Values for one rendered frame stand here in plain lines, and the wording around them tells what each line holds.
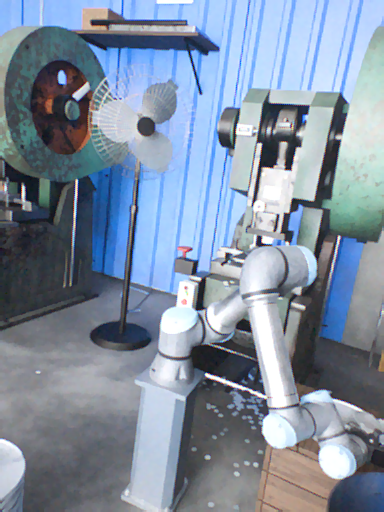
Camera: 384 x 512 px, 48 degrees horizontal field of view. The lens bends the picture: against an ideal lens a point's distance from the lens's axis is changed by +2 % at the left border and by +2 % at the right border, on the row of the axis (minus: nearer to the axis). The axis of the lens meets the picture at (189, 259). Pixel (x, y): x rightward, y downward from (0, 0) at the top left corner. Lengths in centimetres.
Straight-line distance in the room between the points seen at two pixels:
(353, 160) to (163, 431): 111
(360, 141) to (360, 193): 18
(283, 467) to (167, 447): 37
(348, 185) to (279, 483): 103
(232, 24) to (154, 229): 162
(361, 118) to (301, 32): 180
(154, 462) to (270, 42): 275
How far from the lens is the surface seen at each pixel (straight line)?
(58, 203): 311
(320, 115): 193
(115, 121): 243
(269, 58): 337
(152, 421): 152
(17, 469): 145
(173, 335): 138
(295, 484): 158
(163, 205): 360
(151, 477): 163
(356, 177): 164
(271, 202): 200
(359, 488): 129
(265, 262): 110
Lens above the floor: 118
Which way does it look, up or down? 14 degrees down
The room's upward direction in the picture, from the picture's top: 8 degrees clockwise
